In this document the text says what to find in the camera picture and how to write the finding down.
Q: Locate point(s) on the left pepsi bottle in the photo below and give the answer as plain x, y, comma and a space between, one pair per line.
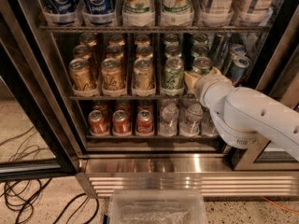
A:
61, 9

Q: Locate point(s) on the right white labelled bottle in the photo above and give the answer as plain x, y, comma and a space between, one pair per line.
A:
252, 11

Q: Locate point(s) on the middle water bottle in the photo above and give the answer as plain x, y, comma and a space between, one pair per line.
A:
190, 124

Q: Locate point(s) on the orange front right can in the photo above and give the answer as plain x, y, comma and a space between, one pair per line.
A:
143, 74

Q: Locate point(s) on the orange front left can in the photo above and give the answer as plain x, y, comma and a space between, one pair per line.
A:
80, 73

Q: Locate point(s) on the right pepsi bottle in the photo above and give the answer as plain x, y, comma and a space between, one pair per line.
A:
99, 12

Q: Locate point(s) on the red front left can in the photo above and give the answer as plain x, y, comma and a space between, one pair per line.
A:
97, 122

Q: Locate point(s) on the water bottle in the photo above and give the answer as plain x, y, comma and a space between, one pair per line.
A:
169, 120
208, 127
190, 124

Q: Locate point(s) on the blue front can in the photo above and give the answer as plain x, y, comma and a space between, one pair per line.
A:
238, 68

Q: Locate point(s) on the green second row left can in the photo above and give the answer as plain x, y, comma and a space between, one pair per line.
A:
173, 51

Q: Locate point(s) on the red front right can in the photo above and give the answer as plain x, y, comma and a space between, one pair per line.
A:
144, 122

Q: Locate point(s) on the orange front middle can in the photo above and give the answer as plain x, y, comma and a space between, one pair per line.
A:
111, 73

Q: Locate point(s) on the clear plastic bin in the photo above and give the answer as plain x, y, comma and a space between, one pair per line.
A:
157, 206

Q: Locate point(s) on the right water bottle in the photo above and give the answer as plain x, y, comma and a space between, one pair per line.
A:
208, 127

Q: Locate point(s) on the left white labelled bottle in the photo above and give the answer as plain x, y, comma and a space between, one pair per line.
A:
216, 13

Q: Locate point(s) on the red front middle can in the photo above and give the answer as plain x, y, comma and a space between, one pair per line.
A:
121, 122

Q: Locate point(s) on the open fridge door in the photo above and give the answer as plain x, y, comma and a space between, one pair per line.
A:
25, 110

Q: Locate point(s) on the orange second row right can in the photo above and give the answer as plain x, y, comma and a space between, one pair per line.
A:
144, 51

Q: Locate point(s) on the red can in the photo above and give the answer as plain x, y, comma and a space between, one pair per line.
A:
121, 122
144, 122
97, 122

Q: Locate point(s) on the left 7up bottle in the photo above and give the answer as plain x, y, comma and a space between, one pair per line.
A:
138, 11

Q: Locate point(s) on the stainless steel fridge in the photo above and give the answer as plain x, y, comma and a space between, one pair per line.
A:
109, 161

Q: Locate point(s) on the orange second row can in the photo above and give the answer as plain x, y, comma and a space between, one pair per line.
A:
82, 51
144, 51
115, 51

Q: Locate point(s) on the blue second row can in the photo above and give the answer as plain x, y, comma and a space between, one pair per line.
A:
237, 50

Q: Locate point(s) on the left water bottle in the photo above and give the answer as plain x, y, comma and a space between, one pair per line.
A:
169, 120

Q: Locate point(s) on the orange second row left can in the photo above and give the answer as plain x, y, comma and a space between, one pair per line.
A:
82, 51

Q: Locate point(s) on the white labelled bottle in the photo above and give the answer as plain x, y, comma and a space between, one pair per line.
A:
252, 11
216, 13

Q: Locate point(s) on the pepsi bottle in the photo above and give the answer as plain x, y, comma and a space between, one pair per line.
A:
61, 9
99, 12

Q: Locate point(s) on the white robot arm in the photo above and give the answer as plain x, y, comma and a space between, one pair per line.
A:
241, 114

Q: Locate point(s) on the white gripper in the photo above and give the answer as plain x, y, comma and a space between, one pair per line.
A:
205, 84

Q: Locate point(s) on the orange second row middle can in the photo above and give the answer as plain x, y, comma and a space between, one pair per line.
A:
115, 51

